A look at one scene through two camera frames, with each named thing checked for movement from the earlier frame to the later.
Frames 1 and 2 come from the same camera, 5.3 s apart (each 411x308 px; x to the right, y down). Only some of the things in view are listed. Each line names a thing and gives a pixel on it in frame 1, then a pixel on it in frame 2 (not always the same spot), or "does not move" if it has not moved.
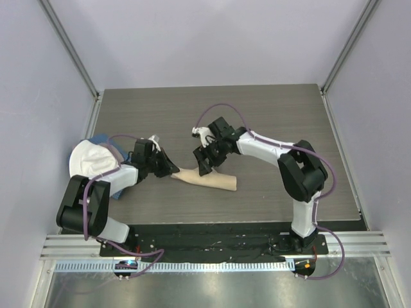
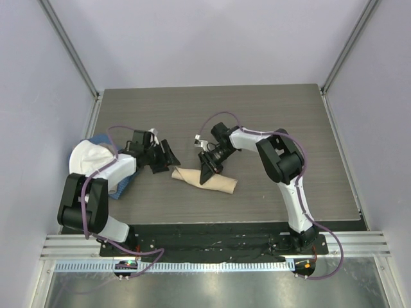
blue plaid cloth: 103,138 does not move
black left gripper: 167,166 -> 166,158
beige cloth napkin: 212,179 does not move
